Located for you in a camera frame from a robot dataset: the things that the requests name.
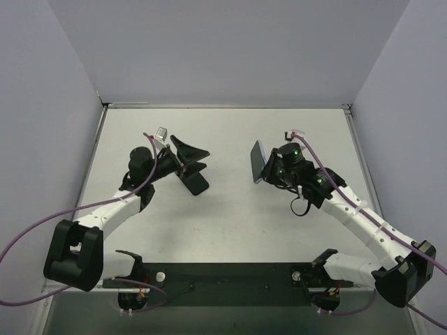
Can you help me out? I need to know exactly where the black phone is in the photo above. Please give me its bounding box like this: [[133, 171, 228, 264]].
[[181, 172, 210, 196]]

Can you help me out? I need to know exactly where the teal phone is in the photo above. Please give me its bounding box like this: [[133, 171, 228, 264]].
[[249, 140, 269, 184]]

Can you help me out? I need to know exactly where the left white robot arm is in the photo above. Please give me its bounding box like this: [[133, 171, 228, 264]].
[[43, 135, 210, 292]]

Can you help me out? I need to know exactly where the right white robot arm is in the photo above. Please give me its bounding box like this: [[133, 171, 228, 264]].
[[261, 142, 437, 308]]

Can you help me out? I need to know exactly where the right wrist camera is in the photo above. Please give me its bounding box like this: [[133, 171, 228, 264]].
[[284, 129, 305, 142]]

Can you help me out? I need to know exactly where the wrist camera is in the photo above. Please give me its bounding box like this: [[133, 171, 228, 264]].
[[284, 129, 305, 142], [154, 127, 168, 142]]

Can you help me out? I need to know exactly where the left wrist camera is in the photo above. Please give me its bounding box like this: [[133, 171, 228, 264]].
[[154, 127, 168, 142]]

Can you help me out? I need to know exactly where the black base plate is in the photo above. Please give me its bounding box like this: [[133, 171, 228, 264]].
[[101, 261, 357, 310]]

